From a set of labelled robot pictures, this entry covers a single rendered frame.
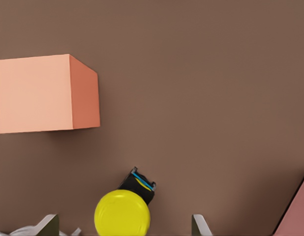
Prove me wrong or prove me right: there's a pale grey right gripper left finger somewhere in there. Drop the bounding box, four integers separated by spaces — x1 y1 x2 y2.
9 213 82 236

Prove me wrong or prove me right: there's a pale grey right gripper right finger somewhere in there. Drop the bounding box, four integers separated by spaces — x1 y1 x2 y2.
191 213 213 236

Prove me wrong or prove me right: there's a yellow push button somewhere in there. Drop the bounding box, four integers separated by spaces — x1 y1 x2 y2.
94 166 157 236

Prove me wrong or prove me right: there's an orange cube block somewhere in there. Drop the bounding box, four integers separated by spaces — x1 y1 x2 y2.
0 54 101 134

